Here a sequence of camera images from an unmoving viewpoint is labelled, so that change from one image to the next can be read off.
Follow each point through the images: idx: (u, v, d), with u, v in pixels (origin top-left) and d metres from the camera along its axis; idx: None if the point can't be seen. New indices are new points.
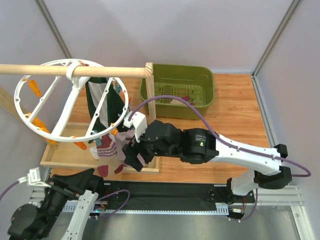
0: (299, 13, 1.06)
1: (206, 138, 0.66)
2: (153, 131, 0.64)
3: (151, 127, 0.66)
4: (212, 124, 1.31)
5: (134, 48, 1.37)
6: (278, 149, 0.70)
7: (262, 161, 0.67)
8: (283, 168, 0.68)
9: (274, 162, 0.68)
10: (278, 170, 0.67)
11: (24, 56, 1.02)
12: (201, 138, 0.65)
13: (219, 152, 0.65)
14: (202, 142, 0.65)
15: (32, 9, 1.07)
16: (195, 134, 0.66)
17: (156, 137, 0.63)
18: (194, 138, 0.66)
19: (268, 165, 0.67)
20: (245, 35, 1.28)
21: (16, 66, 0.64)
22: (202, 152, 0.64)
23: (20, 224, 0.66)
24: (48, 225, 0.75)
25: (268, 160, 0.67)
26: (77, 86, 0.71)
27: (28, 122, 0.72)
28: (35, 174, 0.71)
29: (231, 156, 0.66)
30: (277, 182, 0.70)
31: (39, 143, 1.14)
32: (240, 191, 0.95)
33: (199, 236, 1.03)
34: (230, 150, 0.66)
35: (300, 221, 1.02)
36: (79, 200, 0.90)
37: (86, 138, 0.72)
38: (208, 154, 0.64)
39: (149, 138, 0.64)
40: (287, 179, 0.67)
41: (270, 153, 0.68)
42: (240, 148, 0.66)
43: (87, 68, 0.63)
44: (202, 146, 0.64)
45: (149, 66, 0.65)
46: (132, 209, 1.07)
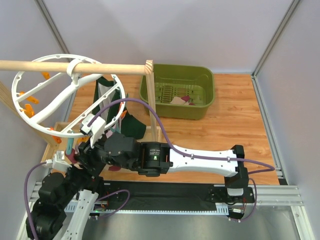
0: (299, 13, 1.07)
1: (160, 152, 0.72)
2: (116, 145, 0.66)
3: (112, 140, 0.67)
4: (212, 125, 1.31)
5: (134, 47, 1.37)
6: (234, 150, 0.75)
7: (218, 165, 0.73)
8: (240, 168, 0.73)
9: (230, 164, 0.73)
10: (234, 171, 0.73)
11: (24, 55, 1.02)
12: (155, 152, 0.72)
13: (173, 163, 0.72)
14: (156, 155, 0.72)
15: (31, 8, 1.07)
16: (151, 148, 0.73)
17: (118, 151, 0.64)
18: (149, 152, 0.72)
19: (223, 168, 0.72)
20: (244, 35, 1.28)
21: (18, 62, 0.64)
22: (156, 166, 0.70)
23: (51, 183, 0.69)
24: (67, 197, 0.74)
25: (224, 163, 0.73)
26: (75, 82, 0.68)
27: (15, 100, 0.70)
28: (61, 154, 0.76)
29: (186, 165, 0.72)
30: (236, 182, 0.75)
31: (39, 142, 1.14)
32: (235, 190, 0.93)
33: (199, 236, 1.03)
34: (184, 160, 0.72)
35: (300, 221, 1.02)
36: (79, 200, 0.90)
37: (60, 135, 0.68)
38: (162, 167, 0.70)
39: (111, 152, 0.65)
40: (244, 179, 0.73)
41: (226, 156, 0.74)
42: (194, 156, 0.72)
43: (88, 65, 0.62)
44: (156, 159, 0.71)
45: (150, 64, 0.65)
46: (132, 209, 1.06)
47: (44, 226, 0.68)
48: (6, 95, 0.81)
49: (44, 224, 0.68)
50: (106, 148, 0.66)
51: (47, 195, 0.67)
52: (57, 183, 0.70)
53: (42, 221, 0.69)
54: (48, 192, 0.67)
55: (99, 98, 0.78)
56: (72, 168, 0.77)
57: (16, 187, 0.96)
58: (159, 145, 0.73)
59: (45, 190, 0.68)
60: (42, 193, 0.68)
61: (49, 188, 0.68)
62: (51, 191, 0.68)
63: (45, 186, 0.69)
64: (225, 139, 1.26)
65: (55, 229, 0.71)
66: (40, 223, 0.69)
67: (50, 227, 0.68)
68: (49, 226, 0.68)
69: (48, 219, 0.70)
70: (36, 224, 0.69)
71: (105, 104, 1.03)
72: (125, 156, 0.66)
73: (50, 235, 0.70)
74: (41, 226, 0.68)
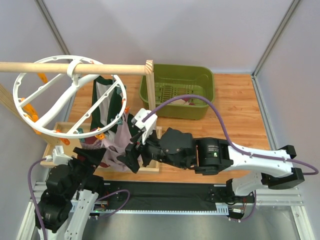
0: (299, 13, 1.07)
1: (219, 149, 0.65)
2: (172, 143, 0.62)
3: (168, 137, 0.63)
4: (212, 124, 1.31)
5: (134, 47, 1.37)
6: (287, 149, 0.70)
7: (275, 165, 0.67)
8: (296, 169, 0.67)
9: (286, 164, 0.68)
10: (290, 172, 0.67)
11: (24, 55, 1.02)
12: (214, 149, 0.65)
13: (234, 161, 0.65)
14: (216, 152, 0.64)
15: (32, 8, 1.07)
16: (209, 144, 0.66)
17: (176, 149, 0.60)
18: (207, 149, 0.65)
19: (280, 168, 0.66)
20: (244, 36, 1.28)
21: (18, 64, 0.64)
22: (216, 163, 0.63)
23: (58, 174, 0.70)
24: (73, 188, 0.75)
25: (280, 163, 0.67)
26: (76, 83, 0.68)
27: (18, 106, 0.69)
28: (60, 149, 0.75)
29: (245, 164, 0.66)
30: (288, 183, 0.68)
31: (39, 143, 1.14)
32: (242, 192, 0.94)
33: (199, 236, 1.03)
34: (243, 158, 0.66)
35: (300, 221, 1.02)
36: (79, 200, 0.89)
37: (67, 136, 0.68)
38: (223, 165, 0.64)
39: (167, 150, 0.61)
40: (299, 181, 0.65)
41: (281, 156, 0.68)
42: (253, 154, 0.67)
43: (88, 65, 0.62)
44: (217, 156, 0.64)
45: (150, 64, 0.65)
46: (132, 209, 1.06)
47: (53, 214, 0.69)
48: (6, 96, 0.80)
49: (52, 212, 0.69)
50: (163, 146, 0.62)
51: (54, 186, 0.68)
52: (63, 174, 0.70)
53: (50, 209, 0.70)
54: (55, 182, 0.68)
55: (100, 97, 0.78)
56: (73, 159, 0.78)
57: (17, 187, 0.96)
58: (218, 141, 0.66)
59: (52, 180, 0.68)
60: (49, 183, 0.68)
61: (56, 179, 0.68)
62: (58, 181, 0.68)
63: (52, 177, 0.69)
64: (225, 139, 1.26)
65: (63, 218, 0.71)
66: (48, 211, 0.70)
67: (58, 216, 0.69)
68: (57, 215, 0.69)
69: (55, 208, 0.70)
70: (44, 213, 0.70)
71: (104, 103, 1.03)
72: (182, 153, 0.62)
73: (58, 223, 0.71)
74: (49, 214, 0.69)
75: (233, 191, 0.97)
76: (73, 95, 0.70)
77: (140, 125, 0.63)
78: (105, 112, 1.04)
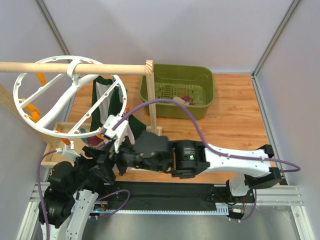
0: (299, 13, 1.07)
1: (195, 151, 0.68)
2: (147, 147, 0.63)
3: (143, 141, 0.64)
4: (212, 124, 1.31)
5: (134, 47, 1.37)
6: (265, 149, 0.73)
7: (252, 165, 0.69)
8: (273, 169, 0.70)
9: (263, 164, 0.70)
10: (267, 172, 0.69)
11: (24, 55, 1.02)
12: (190, 151, 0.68)
13: (210, 163, 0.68)
14: (192, 155, 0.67)
15: (31, 8, 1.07)
16: (185, 147, 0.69)
17: (151, 153, 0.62)
18: (183, 151, 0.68)
19: (257, 169, 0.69)
20: (244, 36, 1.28)
21: (18, 64, 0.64)
22: (193, 166, 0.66)
23: (60, 171, 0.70)
24: (78, 184, 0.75)
25: (258, 163, 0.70)
26: (76, 83, 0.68)
27: (18, 106, 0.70)
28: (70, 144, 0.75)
29: (222, 165, 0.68)
30: (266, 182, 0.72)
31: (39, 143, 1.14)
32: (239, 192, 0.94)
33: (199, 236, 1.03)
34: (220, 160, 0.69)
35: (300, 221, 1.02)
36: (79, 200, 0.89)
37: (68, 136, 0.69)
38: (199, 167, 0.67)
39: (142, 154, 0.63)
40: (276, 180, 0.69)
41: (259, 156, 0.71)
42: (230, 156, 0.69)
43: (88, 66, 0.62)
44: (193, 159, 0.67)
45: (150, 64, 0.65)
46: (132, 209, 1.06)
47: (57, 209, 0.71)
48: (6, 96, 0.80)
49: (55, 208, 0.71)
50: (138, 150, 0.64)
51: (57, 182, 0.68)
52: (67, 170, 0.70)
53: (53, 204, 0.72)
54: (58, 179, 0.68)
55: (100, 97, 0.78)
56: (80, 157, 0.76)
57: (17, 188, 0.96)
58: (194, 143, 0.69)
59: (55, 177, 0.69)
60: (52, 180, 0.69)
61: (58, 176, 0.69)
62: (61, 178, 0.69)
63: (55, 174, 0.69)
64: (226, 139, 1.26)
65: (67, 213, 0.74)
66: (52, 206, 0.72)
67: (61, 211, 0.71)
68: (61, 210, 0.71)
69: (59, 203, 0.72)
70: (48, 207, 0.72)
71: (104, 103, 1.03)
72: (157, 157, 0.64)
73: (61, 218, 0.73)
74: (53, 209, 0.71)
75: (231, 191, 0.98)
76: (73, 95, 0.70)
77: (111, 135, 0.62)
78: (105, 112, 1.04)
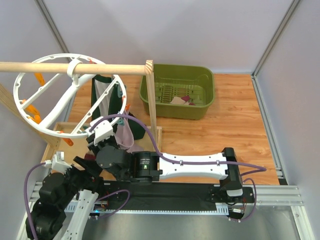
0: (299, 13, 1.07)
1: (149, 161, 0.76)
2: (107, 158, 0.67)
3: (104, 151, 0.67)
4: (212, 124, 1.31)
5: (134, 47, 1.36)
6: (224, 153, 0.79)
7: (208, 169, 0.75)
8: (229, 171, 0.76)
9: (220, 167, 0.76)
10: (224, 174, 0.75)
11: (24, 55, 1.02)
12: (145, 161, 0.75)
13: (163, 171, 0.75)
14: (146, 165, 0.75)
15: (31, 8, 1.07)
16: (141, 157, 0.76)
17: (109, 164, 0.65)
18: (140, 162, 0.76)
19: (213, 172, 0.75)
20: (244, 36, 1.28)
21: (18, 63, 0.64)
22: (146, 175, 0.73)
23: (51, 183, 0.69)
24: (66, 198, 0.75)
25: (214, 167, 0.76)
26: (76, 82, 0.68)
27: (20, 108, 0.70)
28: (60, 155, 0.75)
29: (176, 172, 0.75)
30: (227, 184, 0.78)
31: (39, 143, 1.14)
32: (234, 191, 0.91)
33: (199, 236, 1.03)
34: (174, 167, 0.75)
35: (300, 221, 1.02)
36: (79, 200, 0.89)
37: (72, 136, 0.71)
38: (153, 175, 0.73)
39: (102, 165, 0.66)
40: (234, 181, 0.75)
41: (215, 160, 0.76)
42: (182, 163, 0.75)
43: (88, 66, 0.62)
44: (146, 169, 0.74)
45: (150, 64, 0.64)
46: (132, 209, 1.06)
47: (45, 226, 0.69)
48: (6, 96, 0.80)
49: (44, 224, 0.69)
50: (98, 160, 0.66)
51: (47, 195, 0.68)
52: (57, 183, 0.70)
53: (42, 220, 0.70)
54: (48, 191, 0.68)
55: (101, 95, 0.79)
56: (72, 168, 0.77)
57: (16, 188, 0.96)
58: (149, 154, 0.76)
59: (46, 190, 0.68)
60: (42, 193, 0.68)
61: (50, 188, 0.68)
62: (52, 190, 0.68)
63: (46, 187, 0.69)
64: (226, 139, 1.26)
65: (55, 230, 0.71)
66: (40, 222, 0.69)
67: (50, 227, 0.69)
68: (49, 226, 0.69)
69: (48, 219, 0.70)
70: (36, 224, 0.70)
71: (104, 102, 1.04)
72: (117, 167, 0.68)
73: (50, 235, 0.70)
74: (41, 226, 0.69)
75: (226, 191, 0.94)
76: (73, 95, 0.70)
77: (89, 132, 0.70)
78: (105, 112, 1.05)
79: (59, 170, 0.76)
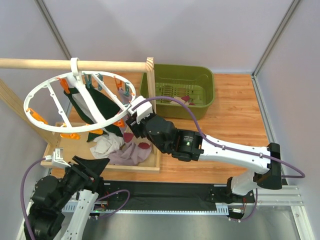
0: (299, 12, 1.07)
1: (193, 139, 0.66)
2: (155, 126, 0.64)
3: (153, 120, 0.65)
4: (212, 124, 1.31)
5: (134, 47, 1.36)
6: (269, 147, 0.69)
7: (249, 159, 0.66)
8: (272, 166, 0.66)
9: (262, 160, 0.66)
10: (266, 168, 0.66)
11: (24, 54, 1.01)
12: (189, 138, 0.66)
13: (204, 151, 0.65)
14: (189, 142, 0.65)
15: (31, 7, 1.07)
16: (186, 134, 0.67)
17: (157, 131, 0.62)
18: (183, 138, 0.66)
19: (254, 163, 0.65)
20: (244, 36, 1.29)
21: (20, 60, 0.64)
22: (188, 151, 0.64)
23: (44, 189, 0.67)
24: (64, 200, 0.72)
25: (256, 158, 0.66)
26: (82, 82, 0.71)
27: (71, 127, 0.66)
28: (59, 153, 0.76)
29: (216, 154, 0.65)
30: (267, 180, 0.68)
31: (39, 142, 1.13)
32: (239, 191, 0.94)
33: (199, 236, 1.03)
34: (215, 149, 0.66)
35: (300, 221, 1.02)
36: (79, 200, 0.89)
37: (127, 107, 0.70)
38: (194, 152, 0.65)
39: (150, 131, 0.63)
40: (277, 177, 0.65)
41: (259, 152, 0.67)
42: (225, 147, 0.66)
43: (88, 62, 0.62)
44: (189, 145, 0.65)
45: (150, 61, 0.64)
46: (132, 209, 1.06)
47: (43, 229, 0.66)
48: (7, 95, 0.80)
49: (42, 227, 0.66)
50: (147, 127, 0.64)
51: (41, 201, 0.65)
52: (50, 187, 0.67)
53: (39, 224, 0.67)
54: (42, 197, 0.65)
55: None
56: (71, 167, 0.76)
57: (16, 187, 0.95)
58: (194, 133, 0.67)
59: (39, 195, 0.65)
60: (36, 199, 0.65)
61: (42, 194, 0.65)
62: (45, 196, 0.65)
63: (39, 192, 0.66)
64: (226, 139, 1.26)
65: (54, 232, 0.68)
66: (37, 226, 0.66)
67: (48, 230, 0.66)
68: (47, 229, 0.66)
69: (45, 222, 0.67)
70: (33, 227, 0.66)
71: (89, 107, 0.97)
72: (162, 137, 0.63)
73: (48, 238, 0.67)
74: (39, 229, 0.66)
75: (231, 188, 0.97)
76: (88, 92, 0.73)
77: (131, 112, 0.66)
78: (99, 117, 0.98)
79: (59, 166, 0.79)
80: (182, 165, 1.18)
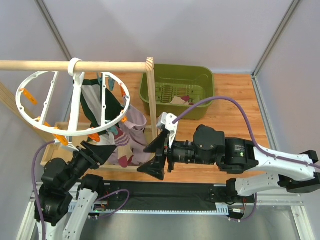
0: (299, 12, 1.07)
1: (245, 149, 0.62)
2: (205, 139, 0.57)
3: (201, 133, 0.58)
4: (213, 125, 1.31)
5: (134, 46, 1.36)
6: (309, 154, 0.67)
7: (298, 168, 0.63)
8: (318, 174, 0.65)
9: (309, 169, 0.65)
10: (312, 177, 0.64)
11: (23, 54, 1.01)
12: (241, 148, 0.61)
13: (259, 162, 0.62)
14: (242, 152, 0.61)
15: (31, 7, 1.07)
16: (234, 143, 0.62)
17: (211, 145, 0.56)
18: (233, 148, 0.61)
19: (303, 172, 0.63)
20: (244, 36, 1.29)
21: (20, 61, 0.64)
22: (243, 163, 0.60)
23: (53, 169, 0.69)
24: (72, 181, 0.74)
25: (303, 167, 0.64)
26: (78, 83, 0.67)
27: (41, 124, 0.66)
28: None
29: (269, 166, 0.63)
30: (308, 188, 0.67)
31: (39, 142, 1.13)
32: (246, 192, 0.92)
33: (199, 236, 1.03)
34: (267, 160, 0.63)
35: (300, 221, 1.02)
36: (79, 199, 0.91)
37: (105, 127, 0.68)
38: (249, 165, 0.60)
39: (201, 146, 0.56)
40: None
41: (304, 160, 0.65)
42: (277, 157, 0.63)
43: (87, 63, 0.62)
44: (243, 156, 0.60)
45: (151, 61, 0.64)
46: (132, 209, 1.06)
47: (53, 207, 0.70)
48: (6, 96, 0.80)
49: (52, 205, 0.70)
50: (196, 142, 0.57)
51: (50, 182, 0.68)
52: (58, 169, 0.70)
53: (49, 202, 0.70)
54: (51, 177, 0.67)
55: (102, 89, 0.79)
56: (79, 151, 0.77)
57: (15, 188, 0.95)
58: (244, 141, 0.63)
59: (48, 176, 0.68)
60: (45, 179, 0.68)
61: (52, 175, 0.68)
62: (54, 177, 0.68)
63: (48, 173, 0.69)
64: None
65: (64, 211, 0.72)
66: (48, 204, 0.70)
67: (58, 209, 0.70)
68: (57, 207, 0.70)
69: (55, 200, 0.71)
70: (44, 205, 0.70)
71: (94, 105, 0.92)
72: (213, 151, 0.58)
73: (58, 216, 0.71)
74: (50, 207, 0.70)
75: (237, 191, 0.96)
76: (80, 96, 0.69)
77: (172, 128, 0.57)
78: (101, 115, 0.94)
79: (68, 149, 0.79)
80: (182, 165, 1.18)
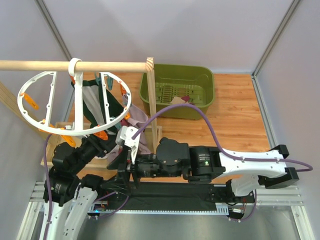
0: (299, 13, 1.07)
1: (210, 157, 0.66)
2: (168, 154, 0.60)
3: (164, 147, 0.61)
4: (213, 124, 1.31)
5: (134, 46, 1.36)
6: (279, 150, 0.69)
7: (267, 166, 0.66)
8: (289, 169, 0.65)
9: (279, 165, 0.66)
10: (284, 172, 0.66)
11: (23, 54, 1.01)
12: (205, 157, 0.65)
13: (226, 168, 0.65)
14: (207, 161, 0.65)
15: (31, 8, 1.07)
16: (198, 153, 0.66)
17: (175, 160, 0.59)
18: (198, 158, 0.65)
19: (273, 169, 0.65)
20: (244, 36, 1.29)
21: (20, 61, 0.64)
22: (209, 172, 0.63)
23: (63, 152, 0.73)
24: (80, 165, 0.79)
25: (273, 164, 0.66)
26: (79, 82, 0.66)
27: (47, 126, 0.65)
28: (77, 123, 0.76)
29: (238, 169, 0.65)
30: (283, 183, 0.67)
31: (39, 143, 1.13)
32: (242, 193, 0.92)
33: (199, 236, 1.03)
34: (235, 164, 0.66)
35: (300, 221, 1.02)
36: (78, 197, 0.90)
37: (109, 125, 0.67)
38: (215, 173, 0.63)
39: (165, 161, 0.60)
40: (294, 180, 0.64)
41: (274, 157, 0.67)
42: (245, 159, 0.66)
43: (87, 63, 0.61)
44: (208, 165, 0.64)
45: (150, 61, 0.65)
46: (132, 209, 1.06)
47: (62, 187, 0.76)
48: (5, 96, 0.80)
49: (62, 185, 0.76)
50: (160, 158, 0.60)
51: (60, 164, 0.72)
52: (67, 152, 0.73)
53: (58, 183, 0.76)
54: (60, 160, 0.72)
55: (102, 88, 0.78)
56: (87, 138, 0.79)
57: (16, 188, 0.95)
58: (208, 149, 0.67)
59: (58, 158, 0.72)
60: (56, 161, 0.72)
61: (61, 158, 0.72)
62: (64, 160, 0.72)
63: (58, 155, 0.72)
64: (226, 139, 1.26)
65: (72, 192, 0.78)
66: (58, 183, 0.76)
67: (66, 190, 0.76)
68: (66, 188, 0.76)
69: (64, 182, 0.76)
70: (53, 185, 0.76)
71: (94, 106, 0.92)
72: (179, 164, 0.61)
73: (66, 196, 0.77)
74: (59, 187, 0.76)
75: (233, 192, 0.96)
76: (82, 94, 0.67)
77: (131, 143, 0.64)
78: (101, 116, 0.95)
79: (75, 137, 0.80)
80: None
